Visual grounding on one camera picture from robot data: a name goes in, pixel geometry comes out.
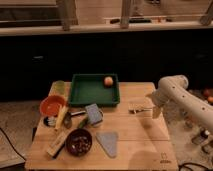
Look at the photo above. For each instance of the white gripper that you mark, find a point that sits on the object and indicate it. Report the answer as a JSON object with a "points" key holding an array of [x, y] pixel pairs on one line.
{"points": [[158, 100]]}

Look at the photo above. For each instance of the silver fork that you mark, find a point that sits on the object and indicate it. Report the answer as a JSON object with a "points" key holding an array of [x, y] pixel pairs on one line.
{"points": [[138, 110]]}

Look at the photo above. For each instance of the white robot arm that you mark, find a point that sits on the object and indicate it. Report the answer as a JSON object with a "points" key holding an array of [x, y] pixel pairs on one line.
{"points": [[175, 88]]}

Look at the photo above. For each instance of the peach fruit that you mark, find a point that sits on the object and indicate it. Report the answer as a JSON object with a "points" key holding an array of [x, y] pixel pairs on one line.
{"points": [[108, 81]]}

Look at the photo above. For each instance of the spice bottle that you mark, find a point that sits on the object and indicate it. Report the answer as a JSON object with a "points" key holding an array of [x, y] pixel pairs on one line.
{"points": [[201, 137]]}

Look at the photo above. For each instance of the grey triangular cloth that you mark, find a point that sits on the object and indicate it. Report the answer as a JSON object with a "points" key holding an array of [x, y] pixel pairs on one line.
{"points": [[108, 141]]}

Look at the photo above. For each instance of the grey sponge block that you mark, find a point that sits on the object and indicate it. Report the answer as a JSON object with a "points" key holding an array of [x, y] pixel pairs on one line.
{"points": [[94, 114]]}

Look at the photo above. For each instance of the green plastic tray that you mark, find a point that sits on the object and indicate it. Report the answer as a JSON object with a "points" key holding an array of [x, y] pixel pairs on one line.
{"points": [[87, 89]]}

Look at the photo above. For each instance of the green vegetable toy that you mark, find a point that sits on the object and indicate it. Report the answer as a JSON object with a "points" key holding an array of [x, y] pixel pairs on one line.
{"points": [[83, 123]]}

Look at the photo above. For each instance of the dark bowl with food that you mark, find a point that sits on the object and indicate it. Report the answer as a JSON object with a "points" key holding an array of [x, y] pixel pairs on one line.
{"points": [[79, 142]]}

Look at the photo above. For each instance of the metal spoon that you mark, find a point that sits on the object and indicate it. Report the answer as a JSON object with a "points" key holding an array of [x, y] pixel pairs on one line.
{"points": [[68, 118]]}

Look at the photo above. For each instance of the yellow banana toy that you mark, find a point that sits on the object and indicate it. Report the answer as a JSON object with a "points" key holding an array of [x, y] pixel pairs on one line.
{"points": [[61, 115]]}

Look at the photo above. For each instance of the orange plastic bowl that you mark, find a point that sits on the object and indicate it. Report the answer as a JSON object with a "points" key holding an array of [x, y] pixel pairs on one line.
{"points": [[50, 105]]}

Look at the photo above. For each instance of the wooden block brush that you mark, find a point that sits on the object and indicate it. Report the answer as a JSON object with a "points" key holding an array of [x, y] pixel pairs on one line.
{"points": [[54, 146]]}

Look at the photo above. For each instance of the small black white object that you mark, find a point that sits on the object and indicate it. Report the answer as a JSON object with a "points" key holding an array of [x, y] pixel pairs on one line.
{"points": [[49, 121]]}

